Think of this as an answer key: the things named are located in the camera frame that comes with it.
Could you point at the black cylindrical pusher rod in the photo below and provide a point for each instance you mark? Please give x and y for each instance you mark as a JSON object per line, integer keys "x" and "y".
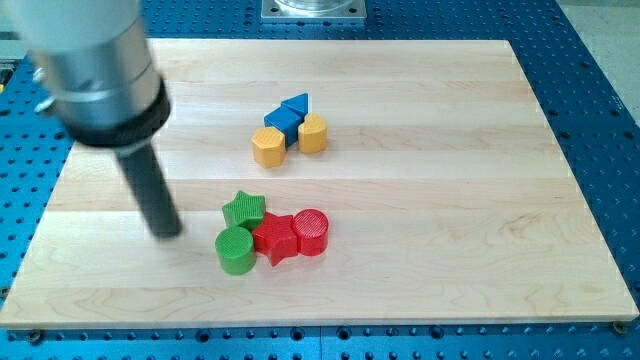
{"x": 145, "y": 178}

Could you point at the yellow hexagon block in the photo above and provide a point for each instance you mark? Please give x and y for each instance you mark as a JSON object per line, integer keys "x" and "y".
{"x": 268, "y": 144}

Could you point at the green star block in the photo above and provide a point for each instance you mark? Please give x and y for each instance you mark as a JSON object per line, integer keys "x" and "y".
{"x": 245, "y": 210}

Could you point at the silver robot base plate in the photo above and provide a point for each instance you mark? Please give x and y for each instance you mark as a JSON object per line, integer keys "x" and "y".
{"x": 299, "y": 10}

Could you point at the blue perforated metal table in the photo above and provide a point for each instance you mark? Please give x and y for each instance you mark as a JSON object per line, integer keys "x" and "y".
{"x": 597, "y": 134}

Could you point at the green circle block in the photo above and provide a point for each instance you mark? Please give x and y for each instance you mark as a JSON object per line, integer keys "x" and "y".
{"x": 235, "y": 249}

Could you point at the black pusher mount collar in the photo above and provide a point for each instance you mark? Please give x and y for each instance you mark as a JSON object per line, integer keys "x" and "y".
{"x": 131, "y": 131}

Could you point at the blue cube block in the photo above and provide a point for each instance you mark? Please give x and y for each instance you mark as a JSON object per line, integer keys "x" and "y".
{"x": 286, "y": 121}

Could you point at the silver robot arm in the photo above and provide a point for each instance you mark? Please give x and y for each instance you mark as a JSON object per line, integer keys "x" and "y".
{"x": 94, "y": 61}

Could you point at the blue triangle block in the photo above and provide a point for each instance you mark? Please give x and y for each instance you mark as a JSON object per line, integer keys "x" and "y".
{"x": 299, "y": 104}

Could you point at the yellow heart block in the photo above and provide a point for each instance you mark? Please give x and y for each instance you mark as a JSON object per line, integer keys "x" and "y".
{"x": 312, "y": 134}

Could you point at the wooden board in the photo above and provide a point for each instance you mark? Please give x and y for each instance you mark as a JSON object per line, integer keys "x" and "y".
{"x": 448, "y": 197}

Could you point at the red circle block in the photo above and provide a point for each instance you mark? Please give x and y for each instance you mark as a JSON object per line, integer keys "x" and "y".
{"x": 311, "y": 227}

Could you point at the red star block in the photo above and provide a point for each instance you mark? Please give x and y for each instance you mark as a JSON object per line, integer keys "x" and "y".
{"x": 275, "y": 238}

